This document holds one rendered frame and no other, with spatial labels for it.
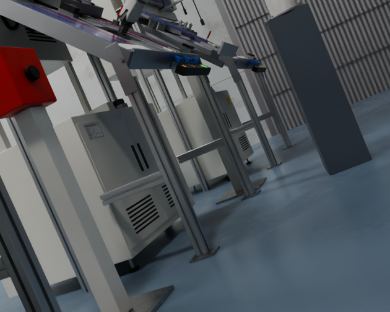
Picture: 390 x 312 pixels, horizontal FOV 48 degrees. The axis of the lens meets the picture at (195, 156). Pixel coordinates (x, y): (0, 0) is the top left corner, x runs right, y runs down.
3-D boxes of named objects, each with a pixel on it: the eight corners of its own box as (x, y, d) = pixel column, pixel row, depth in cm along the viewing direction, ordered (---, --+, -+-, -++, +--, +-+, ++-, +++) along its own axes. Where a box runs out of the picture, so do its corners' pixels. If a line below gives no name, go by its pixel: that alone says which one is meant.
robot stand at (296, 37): (363, 154, 199) (304, 11, 196) (372, 159, 181) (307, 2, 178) (325, 169, 202) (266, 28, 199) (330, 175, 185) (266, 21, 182)
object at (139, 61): (193, 69, 209) (198, 54, 207) (128, 69, 148) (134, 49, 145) (190, 68, 209) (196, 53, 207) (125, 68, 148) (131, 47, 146)
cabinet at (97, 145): (200, 213, 224) (153, 102, 221) (140, 273, 159) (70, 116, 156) (102, 248, 248) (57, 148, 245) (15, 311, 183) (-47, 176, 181)
